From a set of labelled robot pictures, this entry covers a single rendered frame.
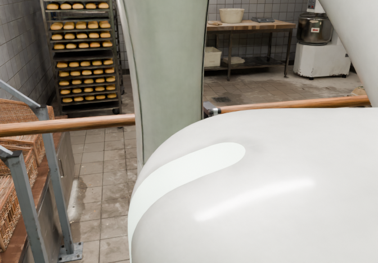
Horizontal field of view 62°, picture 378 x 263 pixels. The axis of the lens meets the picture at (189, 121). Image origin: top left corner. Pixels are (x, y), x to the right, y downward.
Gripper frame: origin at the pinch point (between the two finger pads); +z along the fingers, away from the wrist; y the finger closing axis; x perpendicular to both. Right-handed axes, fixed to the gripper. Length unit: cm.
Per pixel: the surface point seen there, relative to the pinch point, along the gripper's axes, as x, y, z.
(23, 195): -57, 41, 35
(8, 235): -66, 59, 37
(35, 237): -56, 61, 35
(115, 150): -27, 118, 212
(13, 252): -63, 61, 30
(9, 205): -66, 50, 44
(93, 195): -45, 118, 141
